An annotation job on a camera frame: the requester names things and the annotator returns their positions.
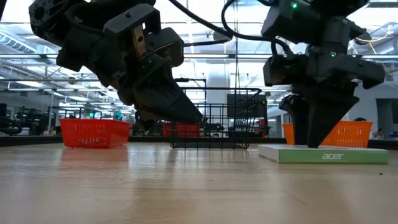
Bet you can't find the green acer box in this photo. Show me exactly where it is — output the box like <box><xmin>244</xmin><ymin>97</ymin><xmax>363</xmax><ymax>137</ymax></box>
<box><xmin>257</xmin><ymin>144</ymin><xmax>389</xmax><ymax>165</ymax></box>

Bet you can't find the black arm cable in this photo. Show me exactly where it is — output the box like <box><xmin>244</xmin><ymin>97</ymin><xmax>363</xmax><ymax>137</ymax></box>
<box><xmin>167</xmin><ymin>0</ymin><xmax>234</xmax><ymax>47</ymax></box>
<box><xmin>221</xmin><ymin>0</ymin><xmax>290</xmax><ymax>57</ymax></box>

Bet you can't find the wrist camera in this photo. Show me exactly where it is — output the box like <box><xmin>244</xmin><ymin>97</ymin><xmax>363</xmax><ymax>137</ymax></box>
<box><xmin>262</xmin><ymin>54</ymin><xmax>308</xmax><ymax>87</ymax></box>
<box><xmin>103</xmin><ymin>3</ymin><xmax>185</xmax><ymax>68</ymax></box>

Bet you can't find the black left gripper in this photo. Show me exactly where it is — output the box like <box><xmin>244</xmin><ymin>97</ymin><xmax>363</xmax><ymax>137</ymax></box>
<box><xmin>55</xmin><ymin>27</ymin><xmax>203</xmax><ymax>132</ymax></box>

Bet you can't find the red plastic basket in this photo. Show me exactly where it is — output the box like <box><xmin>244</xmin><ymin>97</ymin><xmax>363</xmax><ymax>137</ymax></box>
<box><xmin>58</xmin><ymin>118</ymin><xmax>132</xmax><ymax>149</ymax></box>

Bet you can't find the black table edge frame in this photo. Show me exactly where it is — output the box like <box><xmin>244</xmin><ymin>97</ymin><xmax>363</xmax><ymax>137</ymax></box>
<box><xmin>0</xmin><ymin>136</ymin><xmax>398</xmax><ymax>147</ymax></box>

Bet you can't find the black background cabinet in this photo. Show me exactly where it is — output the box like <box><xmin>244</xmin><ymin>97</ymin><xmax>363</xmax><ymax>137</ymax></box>
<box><xmin>226</xmin><ymin>93</ymin><xmax>268</xmax><ymax>138</ymax></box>

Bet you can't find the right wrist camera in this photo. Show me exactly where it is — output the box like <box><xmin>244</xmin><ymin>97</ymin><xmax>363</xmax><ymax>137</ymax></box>
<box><xmin>262</xmin><ymin>54</ymin><xmax>308</xmax><ymax>87</ymax></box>

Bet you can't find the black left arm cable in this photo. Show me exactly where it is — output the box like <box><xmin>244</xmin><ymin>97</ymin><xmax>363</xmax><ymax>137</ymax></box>
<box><xmin>167</xmin><ymin>0</ymin><xmax>234</xmax><ymax>47</ymax></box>

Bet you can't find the background person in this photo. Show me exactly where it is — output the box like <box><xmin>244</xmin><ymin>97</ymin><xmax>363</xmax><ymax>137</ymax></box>
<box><xmin>353</xmin><ymin>117</ymin><xmax>385</xmax><ymax>140</ymax></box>

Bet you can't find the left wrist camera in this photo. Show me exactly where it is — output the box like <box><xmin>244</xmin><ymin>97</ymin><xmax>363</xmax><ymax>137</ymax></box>
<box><xmin>103</xmin><ymin>3</ymin><xmax>185</xmax><ymax>68</ymax></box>

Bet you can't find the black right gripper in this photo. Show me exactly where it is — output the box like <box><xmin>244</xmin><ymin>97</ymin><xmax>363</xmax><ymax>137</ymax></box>
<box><xmin>279</xmin><ymin>46</ymin><xmax>386</xmax><ymax>149</ymax></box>

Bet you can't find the red background bin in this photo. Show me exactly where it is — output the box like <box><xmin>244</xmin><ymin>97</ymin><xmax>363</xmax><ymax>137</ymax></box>
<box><xmin>161</xmin><ymin>122</ymin><xmax>200</xmax><ymax>138</ymax></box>

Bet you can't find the black wire basket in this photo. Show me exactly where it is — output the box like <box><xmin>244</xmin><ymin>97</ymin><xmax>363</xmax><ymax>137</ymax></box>
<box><xmin>167</xmin><ymin>87</ymin><xmax>264</xmax><ymax>150</ymax></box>

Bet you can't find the orange plastic basket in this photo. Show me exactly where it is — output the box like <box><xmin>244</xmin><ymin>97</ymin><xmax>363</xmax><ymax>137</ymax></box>
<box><xmin>282</xmin><ymin>120</ymin><xmax>373</xmax><ymax>149</ymax></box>

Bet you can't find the black background machinery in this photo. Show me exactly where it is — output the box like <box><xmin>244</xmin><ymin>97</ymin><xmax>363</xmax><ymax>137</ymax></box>
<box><xmin>0</xmin><ymin>102</ymin><xmax>60</xmax><ymax>136</ymax></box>

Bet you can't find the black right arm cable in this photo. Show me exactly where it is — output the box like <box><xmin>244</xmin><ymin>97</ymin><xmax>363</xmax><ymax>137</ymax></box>
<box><xmin>221</xmin><ymin>0</ymin><xmax>290</xmax><ymax>57</ymax></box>

